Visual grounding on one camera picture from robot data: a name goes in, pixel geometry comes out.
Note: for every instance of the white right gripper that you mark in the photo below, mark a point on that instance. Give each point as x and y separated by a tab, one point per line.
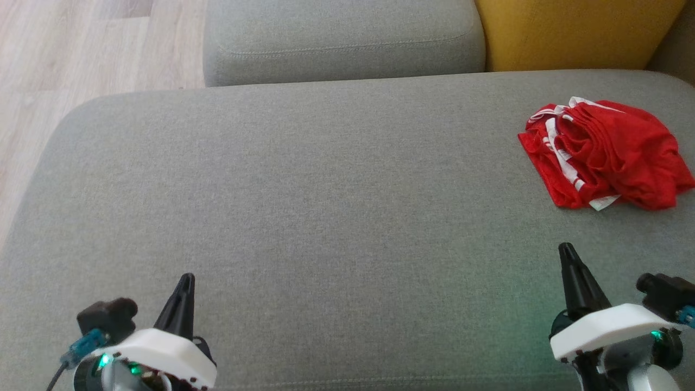
608	326

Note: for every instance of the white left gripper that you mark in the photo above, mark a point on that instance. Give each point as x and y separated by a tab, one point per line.
163	353

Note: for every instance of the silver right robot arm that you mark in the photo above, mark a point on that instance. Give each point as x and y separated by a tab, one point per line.
646	380

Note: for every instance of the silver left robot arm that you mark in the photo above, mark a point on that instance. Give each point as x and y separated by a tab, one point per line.
114	380

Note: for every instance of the grey sofa seat cushion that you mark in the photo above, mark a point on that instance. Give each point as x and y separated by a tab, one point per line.
326	217

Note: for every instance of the grey sofa corner cushion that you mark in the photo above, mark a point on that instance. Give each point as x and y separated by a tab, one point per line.
678	54

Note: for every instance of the yellow sofa cushion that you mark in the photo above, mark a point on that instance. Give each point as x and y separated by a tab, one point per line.
575	32

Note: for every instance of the grey sofa back cushion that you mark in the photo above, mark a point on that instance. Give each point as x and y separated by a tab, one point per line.
342	38

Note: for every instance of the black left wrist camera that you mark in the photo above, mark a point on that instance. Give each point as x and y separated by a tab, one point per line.
108	315

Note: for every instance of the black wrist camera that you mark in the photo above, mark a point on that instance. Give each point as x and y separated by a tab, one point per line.
108	315
665	296

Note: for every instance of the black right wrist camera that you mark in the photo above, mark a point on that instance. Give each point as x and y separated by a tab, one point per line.
665	296

